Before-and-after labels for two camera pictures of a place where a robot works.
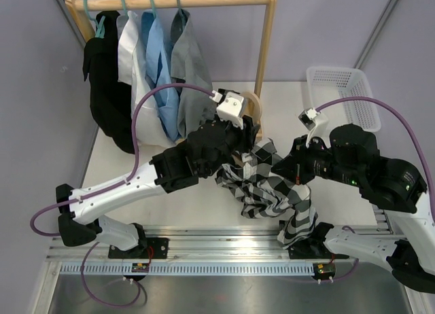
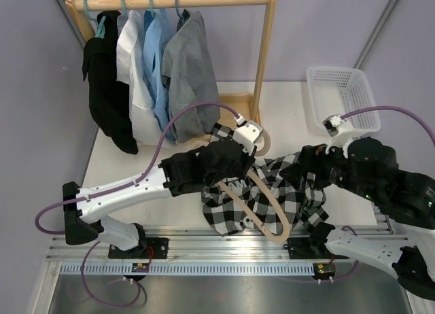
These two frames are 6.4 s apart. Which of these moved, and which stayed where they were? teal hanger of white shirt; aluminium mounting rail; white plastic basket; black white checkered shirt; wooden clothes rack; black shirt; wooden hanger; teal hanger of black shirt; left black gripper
Moved: wooden hanger; black white checkered shirt; left black gripper
Stayed: teal hanger of white shirt; wooden clothes rack; white plastic basket; black shirt; teal hanger of black shirt; aluminium mounting rail
